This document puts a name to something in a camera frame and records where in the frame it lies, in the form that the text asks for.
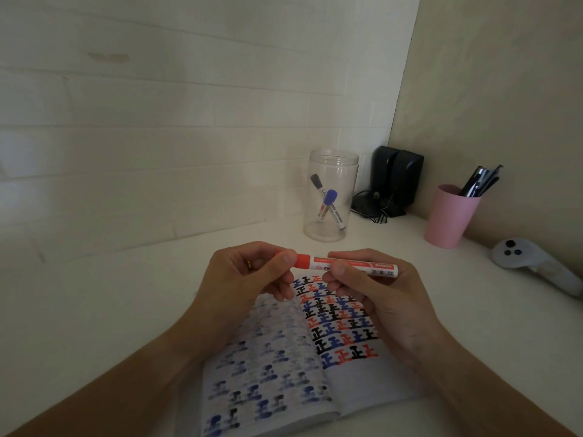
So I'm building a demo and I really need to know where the person's left hand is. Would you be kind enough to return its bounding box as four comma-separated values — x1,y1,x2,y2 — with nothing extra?
182,241,299,358

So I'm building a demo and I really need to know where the person's right hand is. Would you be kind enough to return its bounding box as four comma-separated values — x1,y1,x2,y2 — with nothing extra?
321,249,451,373

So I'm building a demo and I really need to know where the white marker with red label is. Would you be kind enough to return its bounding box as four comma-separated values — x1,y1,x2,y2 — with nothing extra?
309,255,400,278

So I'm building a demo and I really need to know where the red marker cap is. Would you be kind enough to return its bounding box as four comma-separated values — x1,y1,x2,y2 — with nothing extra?
274,250,313,272

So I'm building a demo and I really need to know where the person's right forearm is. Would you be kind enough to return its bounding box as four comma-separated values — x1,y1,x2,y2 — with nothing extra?
403,330,578,437

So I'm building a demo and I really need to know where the person's left forearm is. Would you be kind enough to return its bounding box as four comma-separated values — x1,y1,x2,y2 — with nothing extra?
0,314,228,437

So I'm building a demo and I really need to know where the white marker with blue cap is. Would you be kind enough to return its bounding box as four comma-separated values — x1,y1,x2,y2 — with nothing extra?
317,189,339,221

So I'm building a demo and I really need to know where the open notebook with marker drawings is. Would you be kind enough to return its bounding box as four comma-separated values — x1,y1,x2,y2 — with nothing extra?
200,274,426,437

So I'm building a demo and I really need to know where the clear plastic jar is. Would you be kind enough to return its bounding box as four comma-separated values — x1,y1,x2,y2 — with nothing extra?
304,149,360,242

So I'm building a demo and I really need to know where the white marker with black cap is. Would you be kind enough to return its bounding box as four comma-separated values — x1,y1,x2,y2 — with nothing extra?
310,174,347,231

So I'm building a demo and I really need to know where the black desktop speaker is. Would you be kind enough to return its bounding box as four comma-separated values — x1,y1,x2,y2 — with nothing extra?
386,149,424,218
371,146,402,201

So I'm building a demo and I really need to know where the pink plastic cup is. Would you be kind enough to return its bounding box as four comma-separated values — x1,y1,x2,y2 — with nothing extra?
424,184,482,250

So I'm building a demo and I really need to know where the black pen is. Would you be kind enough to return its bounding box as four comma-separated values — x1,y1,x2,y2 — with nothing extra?
478,164,504,196
472,168,493,197
459,166,484,197

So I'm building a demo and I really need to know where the white handheld controller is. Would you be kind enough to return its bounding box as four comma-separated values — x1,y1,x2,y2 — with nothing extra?
490,238,583,298

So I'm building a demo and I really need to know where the black cable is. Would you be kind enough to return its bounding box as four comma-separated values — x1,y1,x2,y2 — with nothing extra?
350,189,396,224

